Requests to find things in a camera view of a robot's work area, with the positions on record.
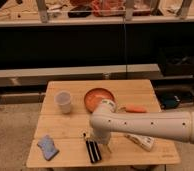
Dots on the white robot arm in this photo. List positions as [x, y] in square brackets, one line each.
[176, 126]

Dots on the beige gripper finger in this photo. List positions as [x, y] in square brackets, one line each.
[108, 148]

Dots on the black white striped eraser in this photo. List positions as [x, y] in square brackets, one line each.
[93, 151]

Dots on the white plastic bottle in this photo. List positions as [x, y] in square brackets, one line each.
[144, 142]

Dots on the black object on floor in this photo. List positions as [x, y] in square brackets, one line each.
[169, 101]

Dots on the wooden table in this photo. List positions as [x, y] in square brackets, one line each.
[67, 129]

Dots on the orange bowl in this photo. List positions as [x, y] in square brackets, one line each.
[94, 96]

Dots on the red cloth on shelf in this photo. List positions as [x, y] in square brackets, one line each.
[105, 8]

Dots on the orange toy carrot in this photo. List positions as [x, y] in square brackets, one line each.
[133, 109]

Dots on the blue sponge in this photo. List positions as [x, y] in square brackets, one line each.
[47, 146]

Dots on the white ceramic cup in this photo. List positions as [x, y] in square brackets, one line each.
[63, 101]

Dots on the metal shelf rail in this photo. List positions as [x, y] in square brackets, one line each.
[41, 76]

